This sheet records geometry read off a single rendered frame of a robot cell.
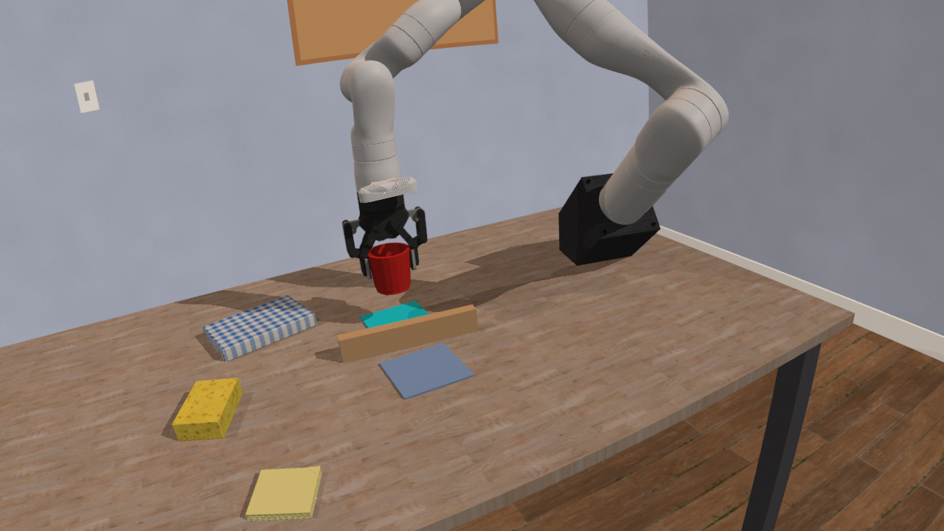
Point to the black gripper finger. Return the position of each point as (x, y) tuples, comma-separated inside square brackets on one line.
[(349, 228), (418, 216)]

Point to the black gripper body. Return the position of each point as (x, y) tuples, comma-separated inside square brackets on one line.
[(373, 211)]

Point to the yellow sticky-note pad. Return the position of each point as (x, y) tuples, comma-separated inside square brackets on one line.
[(288, 493)]

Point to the red cup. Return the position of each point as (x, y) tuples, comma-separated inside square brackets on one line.
[(390, 268)]

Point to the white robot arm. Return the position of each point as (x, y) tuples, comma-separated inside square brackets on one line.
[(673, 137)]

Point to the yellow sponge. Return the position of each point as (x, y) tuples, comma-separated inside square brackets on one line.
[(208, 410)]

